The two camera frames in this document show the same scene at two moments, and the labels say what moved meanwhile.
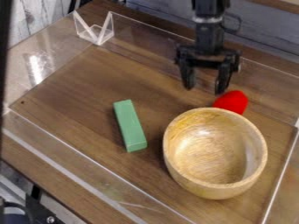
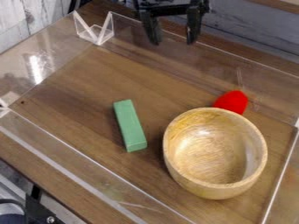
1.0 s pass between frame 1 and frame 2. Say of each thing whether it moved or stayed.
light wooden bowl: stayed
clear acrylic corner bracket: stayed
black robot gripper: moved
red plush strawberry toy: stayed
